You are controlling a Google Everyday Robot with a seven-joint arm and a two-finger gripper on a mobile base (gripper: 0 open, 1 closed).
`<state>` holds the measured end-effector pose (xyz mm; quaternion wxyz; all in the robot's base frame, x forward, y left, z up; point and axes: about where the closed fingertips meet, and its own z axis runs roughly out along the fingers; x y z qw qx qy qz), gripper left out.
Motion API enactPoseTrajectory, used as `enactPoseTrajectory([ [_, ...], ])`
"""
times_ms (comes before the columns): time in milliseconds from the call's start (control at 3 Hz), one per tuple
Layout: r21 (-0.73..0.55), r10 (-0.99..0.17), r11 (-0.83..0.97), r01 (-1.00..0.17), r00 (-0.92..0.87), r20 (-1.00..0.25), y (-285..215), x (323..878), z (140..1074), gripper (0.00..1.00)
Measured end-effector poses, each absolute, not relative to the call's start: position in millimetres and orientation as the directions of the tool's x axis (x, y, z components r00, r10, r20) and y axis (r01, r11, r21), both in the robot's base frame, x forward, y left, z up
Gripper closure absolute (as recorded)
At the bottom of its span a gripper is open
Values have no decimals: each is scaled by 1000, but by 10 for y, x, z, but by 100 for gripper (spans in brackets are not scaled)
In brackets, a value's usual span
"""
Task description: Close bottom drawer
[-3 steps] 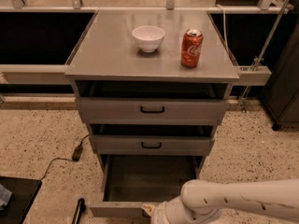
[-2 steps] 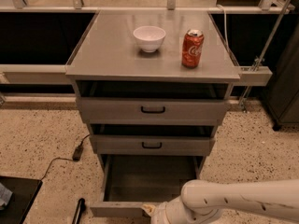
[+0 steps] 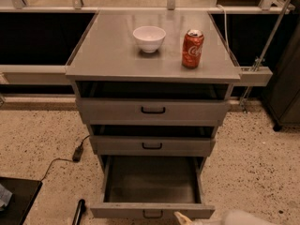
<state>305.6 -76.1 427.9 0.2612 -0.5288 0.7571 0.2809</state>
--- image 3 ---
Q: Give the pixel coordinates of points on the grey drawer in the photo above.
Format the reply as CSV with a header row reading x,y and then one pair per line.
x,y
151,112
152,146
152,188

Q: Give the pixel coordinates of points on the grey metal drawer cabinet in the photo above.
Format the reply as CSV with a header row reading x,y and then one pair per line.
x,y
109,64

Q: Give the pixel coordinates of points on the grey top drawer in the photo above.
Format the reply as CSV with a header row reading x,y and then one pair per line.
x,y
151,112

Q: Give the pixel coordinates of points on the crumpled grey cloth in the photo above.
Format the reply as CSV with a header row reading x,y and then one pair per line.
x,y
5,197

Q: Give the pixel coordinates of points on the red cola can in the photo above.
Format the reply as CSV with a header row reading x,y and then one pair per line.
x,y
192,48

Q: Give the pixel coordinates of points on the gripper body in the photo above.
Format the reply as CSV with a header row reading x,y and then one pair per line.
x,y
240,218

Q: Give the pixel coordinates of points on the grey bottom drawer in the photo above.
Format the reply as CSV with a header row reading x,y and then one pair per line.
x,y
152,188

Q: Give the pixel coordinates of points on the dark cabinet at right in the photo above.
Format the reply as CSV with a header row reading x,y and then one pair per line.
x,y
281,97

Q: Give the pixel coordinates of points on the white ceramic bowl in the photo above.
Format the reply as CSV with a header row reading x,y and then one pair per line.
x,y
149,38

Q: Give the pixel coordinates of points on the grey middle drawer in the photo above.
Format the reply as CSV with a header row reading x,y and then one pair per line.
x,y
152,146

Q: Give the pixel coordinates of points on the black power adapter with cable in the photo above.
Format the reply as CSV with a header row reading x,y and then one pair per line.
x,y
76,157

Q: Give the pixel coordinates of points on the metal tripod pole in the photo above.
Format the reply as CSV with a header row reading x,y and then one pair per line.
x,y
257,75

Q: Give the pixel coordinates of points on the black tray on floor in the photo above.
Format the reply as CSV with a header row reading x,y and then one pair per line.
x,y
24,193

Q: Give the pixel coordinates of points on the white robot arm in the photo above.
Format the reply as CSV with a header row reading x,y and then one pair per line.
x,y
232,217

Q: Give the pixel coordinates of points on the black cylindrical handle on floor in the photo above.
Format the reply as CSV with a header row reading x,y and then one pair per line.
x,y
81,208

